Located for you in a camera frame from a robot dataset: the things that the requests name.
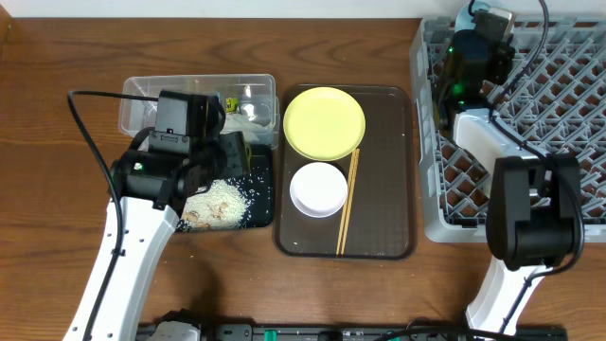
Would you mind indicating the grey dishwasher rack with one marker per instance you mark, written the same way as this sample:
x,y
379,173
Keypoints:
x,y
559,105

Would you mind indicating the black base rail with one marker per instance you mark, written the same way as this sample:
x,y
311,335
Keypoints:
x,y
185,325

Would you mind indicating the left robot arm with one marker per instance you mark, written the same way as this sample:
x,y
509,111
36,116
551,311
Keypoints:
x,y
149,185

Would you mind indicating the black plastic tray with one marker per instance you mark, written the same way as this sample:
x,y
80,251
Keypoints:
x,y
260,199

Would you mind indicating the brown serving tray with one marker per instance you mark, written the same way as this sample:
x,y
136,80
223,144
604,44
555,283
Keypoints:
x,y
383,216

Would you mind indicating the spilled rice food waste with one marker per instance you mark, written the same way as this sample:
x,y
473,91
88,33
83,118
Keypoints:
x,y
220,206

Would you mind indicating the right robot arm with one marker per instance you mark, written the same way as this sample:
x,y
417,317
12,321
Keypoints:
x,y
534,222

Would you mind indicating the yellow plate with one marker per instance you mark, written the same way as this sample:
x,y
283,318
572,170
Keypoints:
x,y
324,123

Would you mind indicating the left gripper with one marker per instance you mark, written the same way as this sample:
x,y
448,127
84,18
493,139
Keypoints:
x,y
239,154

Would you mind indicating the white tissue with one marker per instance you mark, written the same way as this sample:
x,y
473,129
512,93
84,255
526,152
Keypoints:
x,y
250,130

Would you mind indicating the green snack wrapper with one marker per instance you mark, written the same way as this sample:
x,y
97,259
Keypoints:
x,y
231,105

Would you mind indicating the clear plastic bin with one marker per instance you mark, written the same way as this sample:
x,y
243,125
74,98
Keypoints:
x,y
256,94

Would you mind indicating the pink white bowl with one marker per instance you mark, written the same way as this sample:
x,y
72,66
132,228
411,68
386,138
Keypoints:
x,y
318,190

